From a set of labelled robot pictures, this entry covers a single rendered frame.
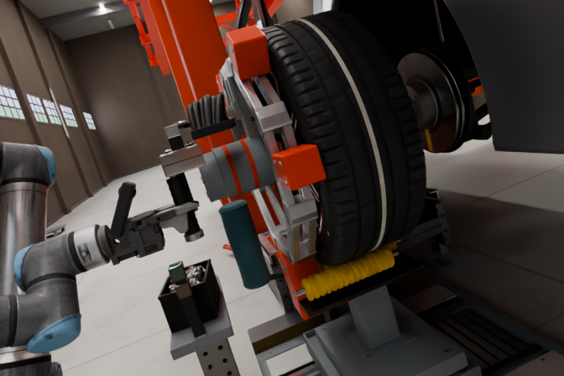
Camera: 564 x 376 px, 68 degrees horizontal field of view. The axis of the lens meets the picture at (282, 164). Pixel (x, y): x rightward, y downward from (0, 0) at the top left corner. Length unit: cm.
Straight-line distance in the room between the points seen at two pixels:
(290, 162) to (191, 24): 97
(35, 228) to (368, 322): 95
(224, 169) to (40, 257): 44
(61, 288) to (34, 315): 7
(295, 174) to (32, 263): 55
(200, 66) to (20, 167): 69
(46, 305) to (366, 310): 81
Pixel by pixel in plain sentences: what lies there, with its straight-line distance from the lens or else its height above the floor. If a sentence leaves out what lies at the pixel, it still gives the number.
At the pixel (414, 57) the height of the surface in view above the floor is 99.
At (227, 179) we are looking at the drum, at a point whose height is 84.
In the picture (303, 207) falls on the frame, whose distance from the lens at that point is 90.
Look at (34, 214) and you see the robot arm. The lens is 131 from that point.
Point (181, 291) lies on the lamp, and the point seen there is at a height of 59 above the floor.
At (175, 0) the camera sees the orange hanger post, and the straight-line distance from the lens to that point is 167.
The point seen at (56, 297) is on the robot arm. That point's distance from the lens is 93.
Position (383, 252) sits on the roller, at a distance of 115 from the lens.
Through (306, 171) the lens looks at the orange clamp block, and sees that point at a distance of 80.
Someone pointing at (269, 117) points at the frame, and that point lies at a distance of 87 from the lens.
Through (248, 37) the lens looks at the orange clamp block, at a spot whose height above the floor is 113.
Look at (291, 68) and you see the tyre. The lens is 89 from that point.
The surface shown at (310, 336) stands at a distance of 165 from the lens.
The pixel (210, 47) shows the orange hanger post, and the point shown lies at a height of 126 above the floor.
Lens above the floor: 97
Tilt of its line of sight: 8 degrees down
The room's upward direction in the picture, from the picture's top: 17 degrees counter-clockwise
